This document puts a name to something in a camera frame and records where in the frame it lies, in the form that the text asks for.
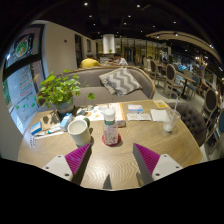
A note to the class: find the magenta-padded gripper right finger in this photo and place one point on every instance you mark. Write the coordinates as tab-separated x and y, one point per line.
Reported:
146	160

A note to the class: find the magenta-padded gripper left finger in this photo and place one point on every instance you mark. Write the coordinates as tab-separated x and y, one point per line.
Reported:
78	160

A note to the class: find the clear plastic water bottle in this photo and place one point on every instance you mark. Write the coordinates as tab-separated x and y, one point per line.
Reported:
110	133

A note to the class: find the flat round red coaster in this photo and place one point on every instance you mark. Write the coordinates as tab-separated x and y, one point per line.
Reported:
104	142

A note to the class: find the small blue white carton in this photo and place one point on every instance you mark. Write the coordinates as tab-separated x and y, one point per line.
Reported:
66	121

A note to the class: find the clear plastic cup with straw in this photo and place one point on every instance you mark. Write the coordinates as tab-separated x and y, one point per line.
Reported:
170	124

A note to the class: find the white paper leaflet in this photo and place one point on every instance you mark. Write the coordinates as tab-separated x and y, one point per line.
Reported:
138	116

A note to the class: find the white paper napkin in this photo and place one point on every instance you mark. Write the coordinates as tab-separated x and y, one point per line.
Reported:
158	115

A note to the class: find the small card pack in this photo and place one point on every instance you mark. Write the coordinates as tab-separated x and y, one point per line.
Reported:
32	142

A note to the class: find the printed magazine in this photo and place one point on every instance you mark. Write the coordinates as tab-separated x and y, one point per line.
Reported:
95	113

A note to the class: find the small white blue box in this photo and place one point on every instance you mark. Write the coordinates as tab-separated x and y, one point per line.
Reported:
135	108

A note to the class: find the flat blue box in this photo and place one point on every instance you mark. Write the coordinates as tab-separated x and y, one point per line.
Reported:
36	128

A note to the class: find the yellow square card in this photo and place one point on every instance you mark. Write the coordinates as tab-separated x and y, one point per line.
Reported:
160	104

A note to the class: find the grey curved sofa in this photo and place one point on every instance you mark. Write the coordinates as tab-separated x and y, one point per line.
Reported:
100	94

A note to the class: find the green potted plant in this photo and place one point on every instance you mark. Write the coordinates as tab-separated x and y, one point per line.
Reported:
58	90

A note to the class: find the grey white chevron pillow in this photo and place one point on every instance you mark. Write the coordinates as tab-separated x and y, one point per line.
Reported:
120	81

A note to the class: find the group of dining chairs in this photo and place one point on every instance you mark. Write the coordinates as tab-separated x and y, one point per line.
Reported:
170	75

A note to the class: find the person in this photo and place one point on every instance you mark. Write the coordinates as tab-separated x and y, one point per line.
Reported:
89	62
121	61

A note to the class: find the dark framed decorated window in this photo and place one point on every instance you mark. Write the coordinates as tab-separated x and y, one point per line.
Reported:
23	63

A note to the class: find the white round column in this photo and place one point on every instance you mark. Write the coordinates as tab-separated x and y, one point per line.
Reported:
108	43

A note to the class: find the group of ceiling lights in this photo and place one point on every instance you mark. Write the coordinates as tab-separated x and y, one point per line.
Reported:
86	4

